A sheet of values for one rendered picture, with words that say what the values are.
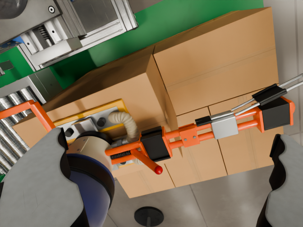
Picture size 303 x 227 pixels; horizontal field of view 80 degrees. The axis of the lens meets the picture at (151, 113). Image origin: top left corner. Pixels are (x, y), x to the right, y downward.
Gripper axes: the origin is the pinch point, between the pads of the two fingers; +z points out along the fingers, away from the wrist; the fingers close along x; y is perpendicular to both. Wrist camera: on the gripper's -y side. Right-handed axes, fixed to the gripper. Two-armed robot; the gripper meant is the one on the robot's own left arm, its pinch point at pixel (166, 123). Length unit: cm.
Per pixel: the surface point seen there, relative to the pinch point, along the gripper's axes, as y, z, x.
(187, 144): 27.9, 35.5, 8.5
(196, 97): 34, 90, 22
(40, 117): 20, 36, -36
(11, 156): 85, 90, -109
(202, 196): 185, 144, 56
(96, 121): 27, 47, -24
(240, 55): 10, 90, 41
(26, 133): 36, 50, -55
